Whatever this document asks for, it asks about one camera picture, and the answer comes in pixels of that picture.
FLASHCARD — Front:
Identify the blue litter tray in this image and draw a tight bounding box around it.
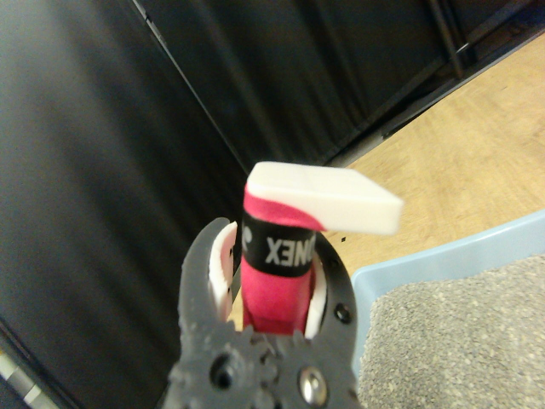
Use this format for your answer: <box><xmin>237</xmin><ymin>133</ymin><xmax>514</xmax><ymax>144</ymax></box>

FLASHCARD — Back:
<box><xmin>350</xmin><ymin>208</ymin><xmax>545</xmax><ymax>409</ymax></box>

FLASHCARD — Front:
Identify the black curtain stand pole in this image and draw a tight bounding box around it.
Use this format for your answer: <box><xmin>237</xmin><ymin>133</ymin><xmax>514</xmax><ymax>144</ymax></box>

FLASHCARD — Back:
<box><xmin>427</xmin><ymin>0</ymin><xmax>466</xmax><ymax>80</ymax></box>

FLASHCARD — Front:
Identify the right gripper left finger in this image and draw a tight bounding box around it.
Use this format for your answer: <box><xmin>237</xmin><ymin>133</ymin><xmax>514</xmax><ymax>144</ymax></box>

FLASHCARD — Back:
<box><xmin>167</xmin><ymin>216</ymin><xmax>266</xmax><ymax>409</ymax></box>

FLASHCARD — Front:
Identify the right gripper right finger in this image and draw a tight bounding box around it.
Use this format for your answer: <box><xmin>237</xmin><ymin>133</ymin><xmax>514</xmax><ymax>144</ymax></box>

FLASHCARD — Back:
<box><xmin>265</xmin><ymin>244</ymin><xmax>359</xmax><ymax>409</ymax></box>

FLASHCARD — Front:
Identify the white scoop with red handle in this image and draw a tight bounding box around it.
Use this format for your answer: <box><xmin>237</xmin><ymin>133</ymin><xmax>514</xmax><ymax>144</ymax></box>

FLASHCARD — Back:
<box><xmin>239</xmin><ymin>161</ymin><xmax>405</xmax><ymax>336</ymax></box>

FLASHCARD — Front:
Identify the black curtain stand foot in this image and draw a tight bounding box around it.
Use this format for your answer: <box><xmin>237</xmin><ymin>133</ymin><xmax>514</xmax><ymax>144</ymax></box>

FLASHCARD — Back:
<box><xmin>325</xmin><ymin>32</ymin><xmax>545</xmax><ymax>168</ymax></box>

